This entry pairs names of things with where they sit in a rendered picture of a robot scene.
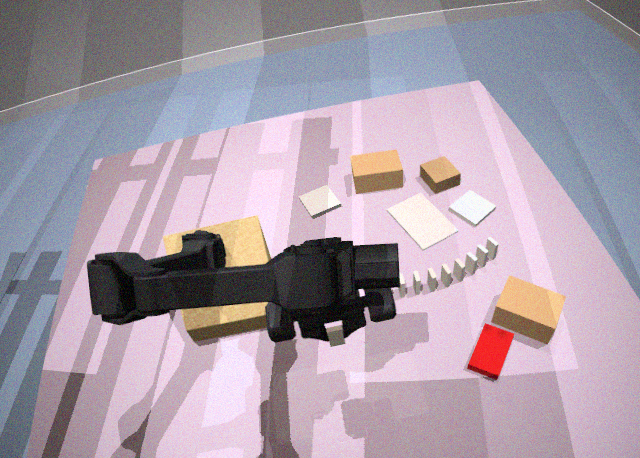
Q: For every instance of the red rectangular block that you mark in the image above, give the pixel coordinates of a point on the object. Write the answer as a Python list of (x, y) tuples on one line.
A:
[(490, 352)]

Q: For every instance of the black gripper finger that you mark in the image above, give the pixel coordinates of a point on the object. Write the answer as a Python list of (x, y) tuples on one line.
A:
[(321, 333), (350, 326)]

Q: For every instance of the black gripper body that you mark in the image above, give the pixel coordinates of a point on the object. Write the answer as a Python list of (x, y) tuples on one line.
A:
[(280, 327)]

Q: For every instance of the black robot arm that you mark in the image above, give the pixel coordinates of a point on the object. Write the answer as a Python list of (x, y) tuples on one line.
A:
[(315, 277)]

